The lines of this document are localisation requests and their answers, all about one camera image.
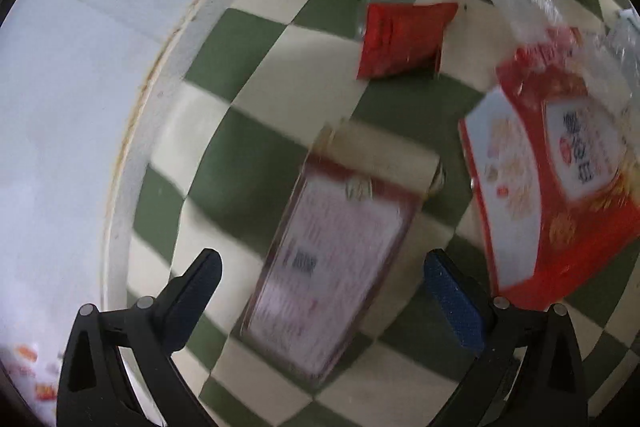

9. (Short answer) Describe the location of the red snack packet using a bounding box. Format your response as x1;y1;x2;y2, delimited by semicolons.
357;2;459;80

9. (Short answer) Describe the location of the red bordered white label package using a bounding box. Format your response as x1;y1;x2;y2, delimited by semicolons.
240;120;442;387

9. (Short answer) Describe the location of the large red white food bag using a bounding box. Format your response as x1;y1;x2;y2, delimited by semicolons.
459;27;639;310

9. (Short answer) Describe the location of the green white checkered tablecloth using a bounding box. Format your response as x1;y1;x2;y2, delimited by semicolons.
102;0;640;427

